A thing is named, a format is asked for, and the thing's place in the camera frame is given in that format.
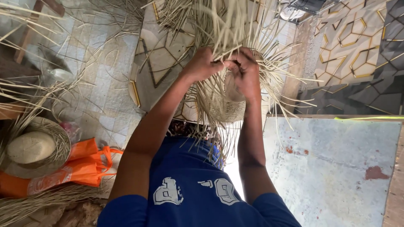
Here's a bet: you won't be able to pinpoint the person's left hand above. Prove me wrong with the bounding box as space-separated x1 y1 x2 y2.
179 47 225 85

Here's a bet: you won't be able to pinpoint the person's right hand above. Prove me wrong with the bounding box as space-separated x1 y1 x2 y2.
223 47 262 103

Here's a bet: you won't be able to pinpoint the unfinished woven straw hat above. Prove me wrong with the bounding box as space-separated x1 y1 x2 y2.
142 0 323 166

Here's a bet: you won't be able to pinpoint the hexagon patterned mat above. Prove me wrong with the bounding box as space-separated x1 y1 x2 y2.
128 0 298 125

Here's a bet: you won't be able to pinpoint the dark patterned shorts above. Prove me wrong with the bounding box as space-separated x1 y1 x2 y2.
167 119 223 149

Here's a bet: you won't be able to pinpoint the white shoe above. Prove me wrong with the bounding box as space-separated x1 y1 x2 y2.
279 6 306 21

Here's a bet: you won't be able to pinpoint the blue printed shirt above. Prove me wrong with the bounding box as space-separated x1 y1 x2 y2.
97 136 302 227

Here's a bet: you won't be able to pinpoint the grey metal sheet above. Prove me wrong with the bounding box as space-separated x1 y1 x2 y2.
261 114 404 227

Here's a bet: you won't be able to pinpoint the clear plastic bottle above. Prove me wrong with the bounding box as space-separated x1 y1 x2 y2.
47 68 75 84

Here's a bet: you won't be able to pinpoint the pink plastic bag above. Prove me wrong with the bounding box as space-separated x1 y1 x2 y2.
59 121 83 143

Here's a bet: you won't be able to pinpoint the orange fabric bag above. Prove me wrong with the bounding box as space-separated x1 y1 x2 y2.
0 137 124 198

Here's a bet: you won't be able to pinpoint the heap of loose straw strands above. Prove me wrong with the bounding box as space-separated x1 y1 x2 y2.
0 0 105 133

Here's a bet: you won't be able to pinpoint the wooden stool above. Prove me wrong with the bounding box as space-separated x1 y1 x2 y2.
13 0 66 64

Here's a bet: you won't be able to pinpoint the finished pale straw hat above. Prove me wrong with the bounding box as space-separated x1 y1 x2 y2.
0 117 72 179

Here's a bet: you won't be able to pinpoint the bundle of dry straw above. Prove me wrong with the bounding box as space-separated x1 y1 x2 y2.
0 184 106 227

